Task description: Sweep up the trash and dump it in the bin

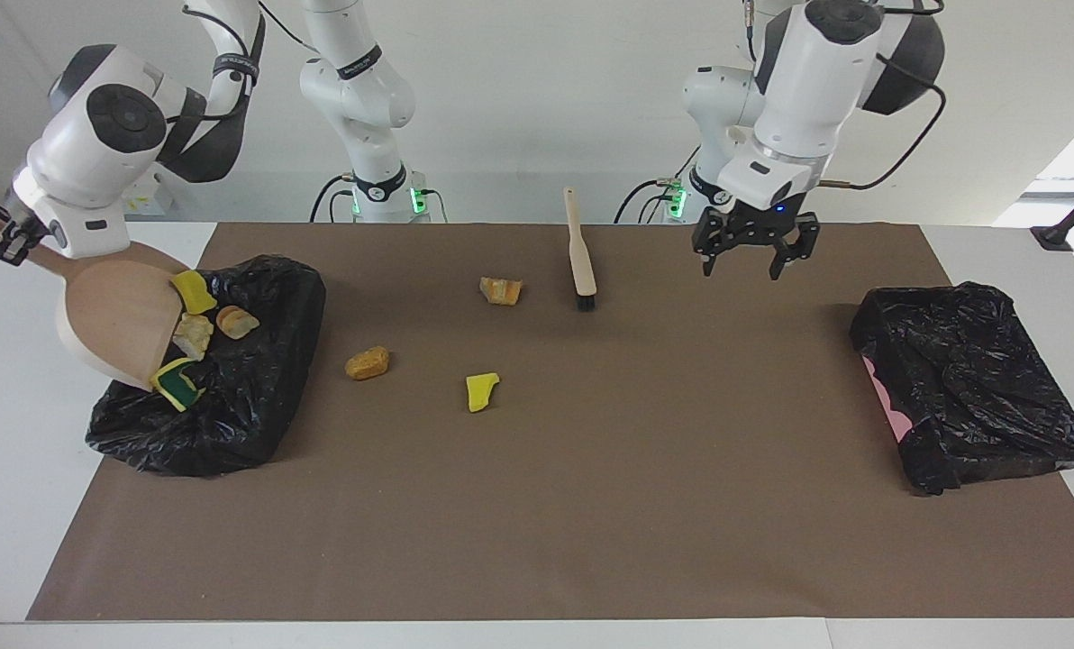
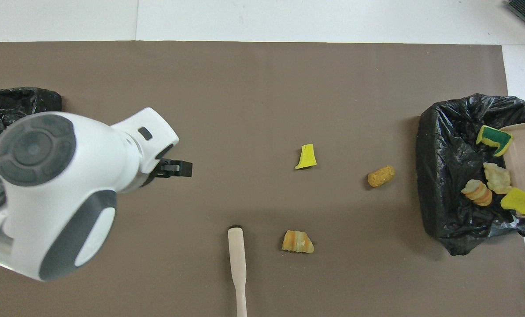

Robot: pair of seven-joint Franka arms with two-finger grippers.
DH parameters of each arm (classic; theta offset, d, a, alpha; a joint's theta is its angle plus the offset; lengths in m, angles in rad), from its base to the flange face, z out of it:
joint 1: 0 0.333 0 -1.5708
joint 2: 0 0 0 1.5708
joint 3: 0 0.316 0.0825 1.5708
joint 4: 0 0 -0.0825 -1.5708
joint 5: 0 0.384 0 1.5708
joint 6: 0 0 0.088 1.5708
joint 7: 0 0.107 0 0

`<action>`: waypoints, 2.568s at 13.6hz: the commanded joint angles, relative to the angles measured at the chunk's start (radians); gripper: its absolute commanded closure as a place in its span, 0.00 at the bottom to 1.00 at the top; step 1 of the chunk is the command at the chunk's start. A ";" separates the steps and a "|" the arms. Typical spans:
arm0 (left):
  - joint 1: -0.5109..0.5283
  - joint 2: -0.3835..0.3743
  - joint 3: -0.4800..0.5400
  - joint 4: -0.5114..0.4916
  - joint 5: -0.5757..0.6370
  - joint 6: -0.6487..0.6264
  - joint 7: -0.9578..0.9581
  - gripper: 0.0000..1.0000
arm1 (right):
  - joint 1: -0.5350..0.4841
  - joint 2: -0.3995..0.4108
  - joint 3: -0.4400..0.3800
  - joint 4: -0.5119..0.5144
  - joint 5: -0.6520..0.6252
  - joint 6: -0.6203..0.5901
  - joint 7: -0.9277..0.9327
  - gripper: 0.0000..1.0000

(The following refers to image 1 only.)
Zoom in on white cardboard box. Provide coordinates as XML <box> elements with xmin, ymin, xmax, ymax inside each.
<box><xmin>127</xmin><ymin>171</ymin><xmax>175</xmax><ymax>217</ymax></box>

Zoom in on brown paper table mat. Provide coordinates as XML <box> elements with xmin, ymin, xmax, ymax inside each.
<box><xmin>26</xmin><ymin>222</ymin><xmax>1074</xmax><ymax>623</ymax></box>

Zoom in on orange-brown foam cylinder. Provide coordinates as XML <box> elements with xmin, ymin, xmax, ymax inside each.
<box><xmin>344</xmin><ymin>346</ymin><xmax>391</xmax><ymax>381</ymax></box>

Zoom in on pink plastic bin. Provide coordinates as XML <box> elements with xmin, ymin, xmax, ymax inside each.
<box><xmin>864</xmin><ymin>356</ymin><xmax>918</xmax><ymax>444</ymax></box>

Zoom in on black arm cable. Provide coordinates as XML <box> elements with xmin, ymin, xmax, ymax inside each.
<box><xmin>742</xmin><ymin>0</ymin><xmax>946</xmax><ymax>192</ymax></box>
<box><xmin>166</xmin><ymin>0</ymin><xmax>322</xmax><ymax>123</ymax></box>

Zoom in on black base power cable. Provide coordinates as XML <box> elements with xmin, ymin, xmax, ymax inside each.
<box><xmin>310</xmin><ymin>174</ymin><xmax>358</xmax><ymax>224</ymax></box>
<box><xmin>614</xmin><ymin>176</ymin><xmax>682</xmax><ymax>224</ymax></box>

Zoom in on cream ribbed foam chunk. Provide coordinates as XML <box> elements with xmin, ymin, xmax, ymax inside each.
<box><xmin>216</xmin><ymin>306</ymin><xmax>261</xmax><ymax>341</ymax></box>

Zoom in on yellow sponge wedge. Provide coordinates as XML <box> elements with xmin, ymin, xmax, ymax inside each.
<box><xmin>465</xmin><ymin>371</ymin><xmax>501</xmax><ymax>414</ymax></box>

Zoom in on green and yellow sponge piece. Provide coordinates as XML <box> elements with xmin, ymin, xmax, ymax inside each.
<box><xmin>150</xmin><ymin>357</ymin><xmax>205</xmax><ymax>413</ymax></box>

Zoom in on beige plastic dustpan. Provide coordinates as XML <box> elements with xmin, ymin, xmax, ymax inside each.
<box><xmin>0</xmin><ymin>206</ymin><xmax>187</xmax><ymax>393</ymax></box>

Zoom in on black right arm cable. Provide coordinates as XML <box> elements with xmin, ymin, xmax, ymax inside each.
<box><xmin>166</xmin><ymin>0</ymin><xmax>322</xmax><ymax>123</ymax></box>

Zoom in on pale beige foam chunk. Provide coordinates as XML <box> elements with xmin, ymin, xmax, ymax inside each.
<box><xmin>172</xmin><ymin>314</ymin><xmax>215</xmax><ymax>361</ymax></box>

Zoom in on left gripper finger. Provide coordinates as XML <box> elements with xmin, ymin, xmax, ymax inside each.
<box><xmin>770</xmin><ymin>215</ymin><xmax>821</xmax><ymax>281</ymax></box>
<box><xmin>692</xmin><ymin>227</ymin><xmax>727</xmax><ymax>277</ymax></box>

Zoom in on beige hand brush black bristles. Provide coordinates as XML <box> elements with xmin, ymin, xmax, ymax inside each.
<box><xmin>562</xmin><ymin>187</ymin><xmax>599</xmax><ymax>313</ymax></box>

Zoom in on black bag over pink bin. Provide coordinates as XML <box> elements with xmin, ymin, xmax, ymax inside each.
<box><xmin>849</xmin><ymin>281</ymin><xmax>1074</xmax><ymax>497</ymax></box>

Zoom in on bright yellow foam block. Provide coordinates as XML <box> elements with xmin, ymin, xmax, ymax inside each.
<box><xmin>170</xmin><ymin>270</ymin><xmax>218</xmax><ymax>316</ymax></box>

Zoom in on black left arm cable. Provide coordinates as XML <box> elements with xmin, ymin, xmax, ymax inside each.
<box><xmin>742</xmin><ymin>0</ymin><xmax>946</xmax><ymax>192</ymax></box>

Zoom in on crumpled black trash bag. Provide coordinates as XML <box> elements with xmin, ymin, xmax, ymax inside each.
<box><xmin>85</xmin><ymin>254</ymin><xmax>328</xmax><ymax>479</ymax></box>

